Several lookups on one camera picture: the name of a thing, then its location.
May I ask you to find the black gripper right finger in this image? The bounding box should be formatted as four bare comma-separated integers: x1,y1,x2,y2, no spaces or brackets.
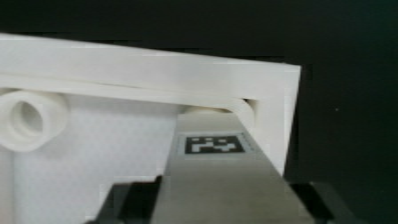
290,182,356,224

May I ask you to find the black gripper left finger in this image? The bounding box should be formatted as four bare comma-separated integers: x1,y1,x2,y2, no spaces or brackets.
85,177,162,224

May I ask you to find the white desk leg with tag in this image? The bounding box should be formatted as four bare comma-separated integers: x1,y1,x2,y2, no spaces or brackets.
151,112,315,224

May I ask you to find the white L-shaped guide fence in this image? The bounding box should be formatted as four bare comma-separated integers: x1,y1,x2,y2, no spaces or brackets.
0,33,300,168

